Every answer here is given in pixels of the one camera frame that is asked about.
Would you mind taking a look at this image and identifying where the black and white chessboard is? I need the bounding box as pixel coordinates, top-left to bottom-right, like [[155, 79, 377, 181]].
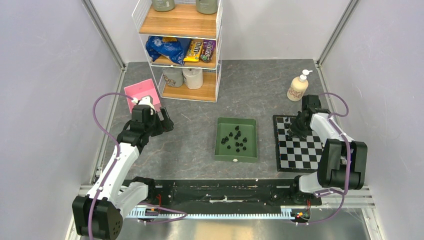
[[272, 115, 324, 173]]

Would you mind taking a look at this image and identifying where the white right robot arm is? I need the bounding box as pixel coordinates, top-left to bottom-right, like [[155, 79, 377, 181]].
[[288, 94, 368, 205]]

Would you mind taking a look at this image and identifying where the green jar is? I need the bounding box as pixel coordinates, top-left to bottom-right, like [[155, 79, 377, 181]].
[[151, 0, 175, 12], [195, 0, 218, 15]]

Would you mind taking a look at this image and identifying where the green jar right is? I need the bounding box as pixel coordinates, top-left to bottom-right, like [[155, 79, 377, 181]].
[[195, 0, 218, 15]]

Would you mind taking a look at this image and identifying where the grey patterned mug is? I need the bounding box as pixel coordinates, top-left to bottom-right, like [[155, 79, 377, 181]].
[[162, 67, 184, 88]]

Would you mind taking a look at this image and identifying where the pink plastic box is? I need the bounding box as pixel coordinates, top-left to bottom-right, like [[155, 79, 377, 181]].
[[124, 78, 162, 112]]

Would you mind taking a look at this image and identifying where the blue snack bag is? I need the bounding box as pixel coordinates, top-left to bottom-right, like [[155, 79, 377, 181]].
[[145, 35, 191, 65]]

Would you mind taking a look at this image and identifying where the white toilet paper roll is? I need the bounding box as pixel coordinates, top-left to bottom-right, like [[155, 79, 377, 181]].
[[182, 68, 203, 90]]

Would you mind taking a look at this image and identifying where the white wire wooden shelf rack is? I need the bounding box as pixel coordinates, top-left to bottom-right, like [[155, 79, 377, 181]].
[[131, 0, 224, 102]]

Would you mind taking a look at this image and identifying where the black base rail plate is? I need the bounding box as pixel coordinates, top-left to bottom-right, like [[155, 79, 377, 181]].
[[123, 177, 323, 214]]

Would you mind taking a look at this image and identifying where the brown candy bag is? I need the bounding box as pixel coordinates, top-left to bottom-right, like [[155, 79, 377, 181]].
[[199, 39, 216, 63]]

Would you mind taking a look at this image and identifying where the cream soap pump bottle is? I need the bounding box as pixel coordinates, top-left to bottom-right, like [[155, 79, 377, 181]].
[[287, 69, 313, 102]]

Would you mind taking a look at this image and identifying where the green plastic tray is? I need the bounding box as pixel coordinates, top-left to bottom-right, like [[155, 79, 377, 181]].
[[214, 117, 258, 163]]

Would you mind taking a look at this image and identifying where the yellow candy bag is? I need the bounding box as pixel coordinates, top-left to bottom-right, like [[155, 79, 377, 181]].
[[183, 39, 204, 62]]

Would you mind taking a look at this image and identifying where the green jar left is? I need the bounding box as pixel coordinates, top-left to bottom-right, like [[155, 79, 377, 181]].
[[151, 0, 175, 12]]

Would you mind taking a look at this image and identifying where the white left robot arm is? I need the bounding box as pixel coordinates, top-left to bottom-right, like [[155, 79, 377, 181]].
[[72, 104, 174, 240]]

